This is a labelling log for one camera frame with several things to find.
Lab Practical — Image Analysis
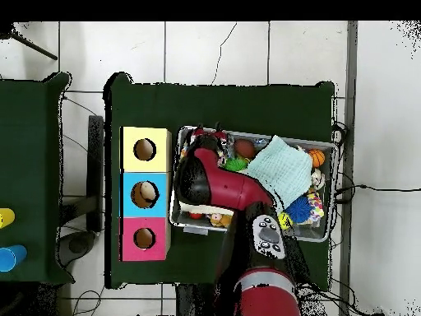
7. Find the black cable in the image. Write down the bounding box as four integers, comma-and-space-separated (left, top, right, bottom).
335, 184, 421, 205

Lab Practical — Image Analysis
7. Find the green spiky ball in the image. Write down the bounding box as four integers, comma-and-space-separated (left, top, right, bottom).
223, 156, 251, 173

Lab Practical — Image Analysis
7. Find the black tripod leg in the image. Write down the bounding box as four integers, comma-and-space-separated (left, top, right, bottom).
0, 22, 58, 61

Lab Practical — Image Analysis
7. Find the orange toy basketball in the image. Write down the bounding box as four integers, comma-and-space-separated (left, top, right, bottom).
308, 148, 326, 169

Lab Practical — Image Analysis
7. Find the blue spiky ball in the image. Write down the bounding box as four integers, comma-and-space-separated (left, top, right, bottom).
284, 196, 313, 225

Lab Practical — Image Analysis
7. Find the silver mesh bin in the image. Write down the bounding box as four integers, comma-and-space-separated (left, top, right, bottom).
169, 125, 340, 244

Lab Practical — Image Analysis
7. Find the yellow cylinder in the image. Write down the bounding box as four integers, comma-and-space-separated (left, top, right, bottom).
0, 207, 16, 229

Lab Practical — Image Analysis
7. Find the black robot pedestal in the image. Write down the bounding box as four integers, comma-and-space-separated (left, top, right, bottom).
175, 284, 218, 316

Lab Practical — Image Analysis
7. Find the dark green tablecloth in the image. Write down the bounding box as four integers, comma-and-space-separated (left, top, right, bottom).
103, 72, 336, 290
0, 72, 75, 286

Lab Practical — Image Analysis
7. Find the brown toy football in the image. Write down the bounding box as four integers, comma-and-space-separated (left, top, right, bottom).
234, 138, 257, 160

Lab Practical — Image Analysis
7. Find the mint green waffle cloth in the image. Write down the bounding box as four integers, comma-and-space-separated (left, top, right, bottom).
246, 134, 313, 213

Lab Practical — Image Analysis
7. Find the yellow ball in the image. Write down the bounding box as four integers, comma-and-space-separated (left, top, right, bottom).
277, 211, 294, 230

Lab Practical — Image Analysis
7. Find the wooden box with three holes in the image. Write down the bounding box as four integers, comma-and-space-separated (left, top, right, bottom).
118, 126, 173, 263

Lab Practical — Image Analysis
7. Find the blue cylinder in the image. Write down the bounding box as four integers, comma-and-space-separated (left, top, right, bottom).
0, 244, 28, 273

